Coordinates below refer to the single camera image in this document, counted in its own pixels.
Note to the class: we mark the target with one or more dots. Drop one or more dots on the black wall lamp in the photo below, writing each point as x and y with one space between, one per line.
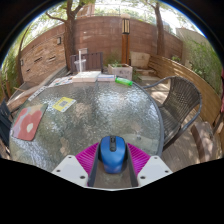
59 40
22 62

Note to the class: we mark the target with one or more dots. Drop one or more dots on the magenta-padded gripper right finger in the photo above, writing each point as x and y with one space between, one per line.
154 168

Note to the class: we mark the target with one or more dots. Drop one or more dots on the slim tree trunk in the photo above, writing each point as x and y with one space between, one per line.
160 33

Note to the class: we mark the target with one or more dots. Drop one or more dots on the yellow card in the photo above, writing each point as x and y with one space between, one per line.
64 104

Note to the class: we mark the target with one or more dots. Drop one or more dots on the wooden garden lamp post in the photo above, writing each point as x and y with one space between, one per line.
125 43

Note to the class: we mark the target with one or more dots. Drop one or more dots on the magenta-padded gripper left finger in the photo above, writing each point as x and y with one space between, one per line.
70 168

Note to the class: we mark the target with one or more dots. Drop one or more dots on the thick tree trunk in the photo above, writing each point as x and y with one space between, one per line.
69 40

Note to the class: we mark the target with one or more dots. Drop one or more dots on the floral red mouse pad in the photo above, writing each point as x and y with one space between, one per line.
28 121

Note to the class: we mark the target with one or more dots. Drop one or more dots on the white book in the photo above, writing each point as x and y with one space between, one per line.
86 76

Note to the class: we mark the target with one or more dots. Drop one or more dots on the clear plastic cup with straw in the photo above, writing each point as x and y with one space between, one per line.
80 65

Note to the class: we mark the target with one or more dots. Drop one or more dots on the white planter box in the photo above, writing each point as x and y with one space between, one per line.
120 71

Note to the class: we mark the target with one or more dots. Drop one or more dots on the white licence plate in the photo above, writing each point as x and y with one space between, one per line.
37 93

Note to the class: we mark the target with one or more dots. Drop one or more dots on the green bottle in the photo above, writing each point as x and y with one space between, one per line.
124 81

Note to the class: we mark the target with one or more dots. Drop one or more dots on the blue computer mouse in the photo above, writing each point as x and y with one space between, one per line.
113 153

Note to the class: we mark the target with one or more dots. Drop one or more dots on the dark wooden slatted chair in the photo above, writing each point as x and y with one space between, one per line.
94 60

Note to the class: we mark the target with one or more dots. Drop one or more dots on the beige stone block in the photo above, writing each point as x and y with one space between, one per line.
140 60

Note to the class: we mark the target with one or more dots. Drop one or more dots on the thin pink book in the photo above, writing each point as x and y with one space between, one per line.
106 77

